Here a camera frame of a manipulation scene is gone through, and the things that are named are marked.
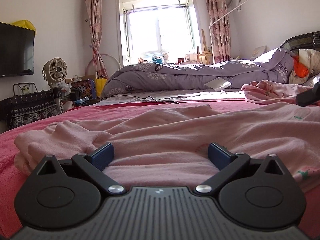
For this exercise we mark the orange cloth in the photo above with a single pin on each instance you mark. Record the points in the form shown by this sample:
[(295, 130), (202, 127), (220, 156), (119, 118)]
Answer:
[(300, 69)]

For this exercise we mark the blue plush toy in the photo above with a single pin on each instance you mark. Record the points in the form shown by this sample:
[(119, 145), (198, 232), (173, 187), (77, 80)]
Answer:
[(156, 59)]

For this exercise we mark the right pink curtain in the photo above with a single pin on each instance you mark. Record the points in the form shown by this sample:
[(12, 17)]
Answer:
[(219, 29)]

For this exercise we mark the pink bed blanket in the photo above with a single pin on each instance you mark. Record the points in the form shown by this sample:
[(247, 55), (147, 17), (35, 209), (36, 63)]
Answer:
[(37, 122)]

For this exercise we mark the crumpled pink clothes pile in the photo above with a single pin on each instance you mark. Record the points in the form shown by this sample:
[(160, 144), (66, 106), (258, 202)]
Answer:
[(267, 92)]

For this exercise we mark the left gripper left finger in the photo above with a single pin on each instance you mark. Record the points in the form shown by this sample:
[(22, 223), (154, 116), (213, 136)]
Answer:
[(90, 168)]

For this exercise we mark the yellow bag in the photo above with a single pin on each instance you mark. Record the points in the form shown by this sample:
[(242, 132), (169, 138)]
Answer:
[(99, 84)]

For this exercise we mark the white book on bed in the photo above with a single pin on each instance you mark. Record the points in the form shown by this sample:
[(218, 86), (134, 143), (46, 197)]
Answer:
[(218, 84)]

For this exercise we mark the patterned cloth covered cabinet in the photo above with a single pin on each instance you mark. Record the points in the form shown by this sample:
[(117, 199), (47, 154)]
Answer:
[(21, 110)]

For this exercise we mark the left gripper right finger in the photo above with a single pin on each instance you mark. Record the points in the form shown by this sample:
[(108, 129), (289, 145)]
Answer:
[(229, 165)]

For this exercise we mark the purple quilt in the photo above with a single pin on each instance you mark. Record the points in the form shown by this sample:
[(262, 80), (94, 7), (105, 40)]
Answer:
[(275, 65)]

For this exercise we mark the light pink garment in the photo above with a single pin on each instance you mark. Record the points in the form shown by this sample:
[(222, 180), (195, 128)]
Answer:
[(187, 134)]

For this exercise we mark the pink curtain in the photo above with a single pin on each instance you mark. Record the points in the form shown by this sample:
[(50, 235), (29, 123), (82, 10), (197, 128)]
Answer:
[(219, 29), (94, 11)]

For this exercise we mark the left pink curtain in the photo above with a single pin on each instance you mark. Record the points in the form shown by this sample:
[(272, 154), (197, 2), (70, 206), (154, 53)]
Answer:
[(94, 11)]

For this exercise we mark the beige round fan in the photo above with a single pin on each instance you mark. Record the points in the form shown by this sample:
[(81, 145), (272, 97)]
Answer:
[(54, 71)]

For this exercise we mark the dark bed headboard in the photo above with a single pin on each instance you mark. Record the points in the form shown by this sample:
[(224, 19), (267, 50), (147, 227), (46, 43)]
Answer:
[(304, 41)]

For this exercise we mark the black wall television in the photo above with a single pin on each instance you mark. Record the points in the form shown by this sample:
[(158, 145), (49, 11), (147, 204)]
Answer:
[(16, 51)]

